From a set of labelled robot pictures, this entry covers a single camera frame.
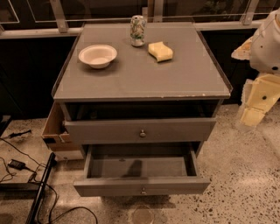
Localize cardboard box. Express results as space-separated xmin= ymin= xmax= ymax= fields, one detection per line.
xmin=42 ymin=102 xmax=83 ymax=160

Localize black cable on floor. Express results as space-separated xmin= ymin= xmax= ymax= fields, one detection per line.
xmin=0 ymin=136 xmax=99 ymax=224

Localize grey top drawer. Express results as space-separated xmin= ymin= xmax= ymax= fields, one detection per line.
xmin=59 ymin=100 xmax=217 ymax=145

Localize metal railing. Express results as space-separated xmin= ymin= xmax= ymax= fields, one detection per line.
xmin=0 ymin=0 xmax=280 ymax=40

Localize floral drink can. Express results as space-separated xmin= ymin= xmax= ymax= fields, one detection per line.
xmin=130 ymin=15 xmax=146 ymax=47

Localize grey drawer cabinet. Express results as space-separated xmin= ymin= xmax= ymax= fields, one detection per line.
xmin=53 ymin=23 xmax=231 ymax=151

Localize grey drawer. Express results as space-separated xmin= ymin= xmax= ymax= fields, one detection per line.
xmin=73 ymin=143 xmax=210 ymax=197
xmin=59 ymin=100 xmax=217 ymax=145

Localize black bar on floor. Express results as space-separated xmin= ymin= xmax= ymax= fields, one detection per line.
xmin=25 ymin=152 xmax=55 ymax=224

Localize yellow sponge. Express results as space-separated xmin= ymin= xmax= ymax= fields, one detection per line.
xmin=148 ymin=42 xmax=173 ymax=62

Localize white paper bowl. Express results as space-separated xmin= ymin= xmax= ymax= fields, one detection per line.
xmin=79 ymin=45 xmax=117 ymax=69

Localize black power adapter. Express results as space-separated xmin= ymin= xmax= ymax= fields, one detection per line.
xmin=8 ymin=159 xmax=26 ymax=171

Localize yellow-white gripper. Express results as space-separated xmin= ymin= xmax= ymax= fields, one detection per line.
xmin=241 ymin=73 xmax=280 ymax=127

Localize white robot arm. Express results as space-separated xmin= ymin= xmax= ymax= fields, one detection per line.
xmin=231 ymin=9 xmax=280 ymax=127

